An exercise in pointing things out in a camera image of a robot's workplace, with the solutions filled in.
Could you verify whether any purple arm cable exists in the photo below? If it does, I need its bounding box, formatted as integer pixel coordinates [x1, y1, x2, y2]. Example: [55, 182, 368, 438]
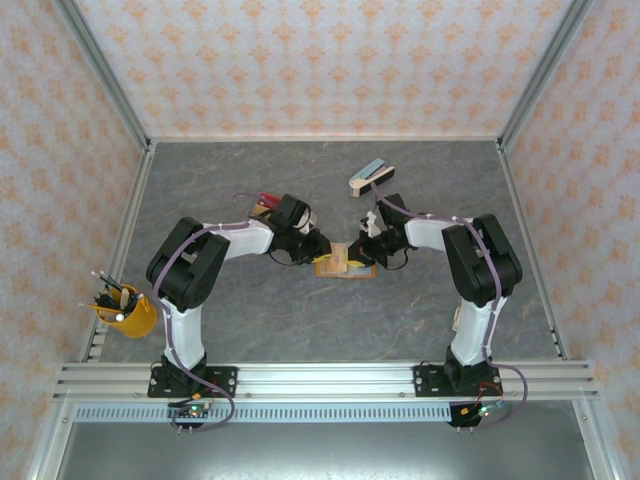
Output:
[372, 183, 530, 431]
[151, 192, 264, 435]

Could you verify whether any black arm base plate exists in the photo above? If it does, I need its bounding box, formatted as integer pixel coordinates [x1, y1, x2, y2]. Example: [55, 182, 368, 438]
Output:
[412, 364, 504, 400]
[147, 365, 239, 399]

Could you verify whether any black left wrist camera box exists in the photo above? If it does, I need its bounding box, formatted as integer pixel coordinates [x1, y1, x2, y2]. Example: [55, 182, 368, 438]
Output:
[269, 193, 314, 232]

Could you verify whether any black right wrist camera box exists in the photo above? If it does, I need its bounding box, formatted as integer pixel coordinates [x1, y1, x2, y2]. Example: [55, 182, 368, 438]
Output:
[375, 192, 408, 227]

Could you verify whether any orange leather card holder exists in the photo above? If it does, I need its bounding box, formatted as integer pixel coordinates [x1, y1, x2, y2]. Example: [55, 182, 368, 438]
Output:
[313, 241, 380, 282]

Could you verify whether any aluminium frame post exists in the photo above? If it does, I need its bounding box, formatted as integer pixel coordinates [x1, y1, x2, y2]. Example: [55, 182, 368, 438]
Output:
[496, 0, 597, 154]
[51, 0, 155, 154]

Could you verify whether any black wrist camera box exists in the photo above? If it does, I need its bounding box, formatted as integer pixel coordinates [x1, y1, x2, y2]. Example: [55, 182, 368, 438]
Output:
[375, 192, 408, 227]
[269, 193, 314, 232]

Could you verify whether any yellow pen cup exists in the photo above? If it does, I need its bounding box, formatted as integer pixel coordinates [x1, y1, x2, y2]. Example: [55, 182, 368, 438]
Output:
[88, 283, 159, 341]

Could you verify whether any clear acrylic box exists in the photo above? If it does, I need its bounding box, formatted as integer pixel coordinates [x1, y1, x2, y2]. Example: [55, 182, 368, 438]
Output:
[246, 190, 282, 222]

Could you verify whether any aluminium mounting beam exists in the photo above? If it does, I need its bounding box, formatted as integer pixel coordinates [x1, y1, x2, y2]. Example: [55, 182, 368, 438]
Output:
[52, 360, 600, 402]

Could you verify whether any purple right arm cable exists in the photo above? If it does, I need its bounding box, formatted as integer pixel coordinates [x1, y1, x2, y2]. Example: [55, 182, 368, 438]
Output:
[372, 183, 530, 431]

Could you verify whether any aluminium frame leg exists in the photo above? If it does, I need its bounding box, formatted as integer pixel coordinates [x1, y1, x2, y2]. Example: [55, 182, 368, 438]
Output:
[24, 399, 76, 480]
[572, 399, 621, 480]

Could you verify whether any aluminium side rail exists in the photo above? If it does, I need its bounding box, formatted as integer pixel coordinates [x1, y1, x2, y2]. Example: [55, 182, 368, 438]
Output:
[77, 142, 156, 362]
[496, 141, 572, 362]

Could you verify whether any blue beige stapler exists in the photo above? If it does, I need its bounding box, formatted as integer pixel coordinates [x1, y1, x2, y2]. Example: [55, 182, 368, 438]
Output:
[346, 158, 397, 199]

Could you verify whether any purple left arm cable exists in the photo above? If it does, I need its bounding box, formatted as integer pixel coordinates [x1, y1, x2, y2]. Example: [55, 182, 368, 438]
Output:
[151, 192, 264, 435]

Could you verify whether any grey slotted cable duct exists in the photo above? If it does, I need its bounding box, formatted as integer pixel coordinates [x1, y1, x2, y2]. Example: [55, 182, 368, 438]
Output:
[74, 403, 454, 424]

